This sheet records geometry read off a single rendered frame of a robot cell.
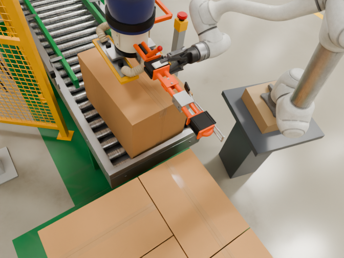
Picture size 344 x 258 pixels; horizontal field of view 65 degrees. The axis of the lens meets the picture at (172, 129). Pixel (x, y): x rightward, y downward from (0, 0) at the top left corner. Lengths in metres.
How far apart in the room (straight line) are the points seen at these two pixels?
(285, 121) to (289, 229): 1.16
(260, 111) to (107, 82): 0.92
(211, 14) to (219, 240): 1.17
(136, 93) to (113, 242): 0.80
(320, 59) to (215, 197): 0.95
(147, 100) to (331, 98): 2.43
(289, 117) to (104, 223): 1.12
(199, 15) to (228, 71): 1.82
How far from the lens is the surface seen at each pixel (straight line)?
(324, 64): 1.24
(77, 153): 2.41
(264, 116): 1.72
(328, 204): 2.70
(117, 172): 1.64
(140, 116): 1.40
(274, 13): 1.30
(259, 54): 3.51
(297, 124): 1.48
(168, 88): 1.16
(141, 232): 1.58
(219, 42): 1.38
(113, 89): 1.52
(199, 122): 1.06
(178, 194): 1.66
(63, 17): 2.74
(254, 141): 1.71
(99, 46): 1.52
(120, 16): 1.24
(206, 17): 1.37
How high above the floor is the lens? 2.09
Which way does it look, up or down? 56 degrees down
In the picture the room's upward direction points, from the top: 12 degrees clockwise
